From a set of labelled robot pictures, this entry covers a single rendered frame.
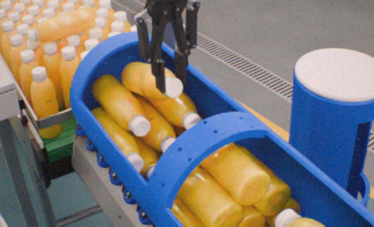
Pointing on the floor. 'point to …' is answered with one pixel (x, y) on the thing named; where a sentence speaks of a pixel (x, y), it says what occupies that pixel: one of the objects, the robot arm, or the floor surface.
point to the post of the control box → (16, 173)
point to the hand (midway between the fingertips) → (170, 72)
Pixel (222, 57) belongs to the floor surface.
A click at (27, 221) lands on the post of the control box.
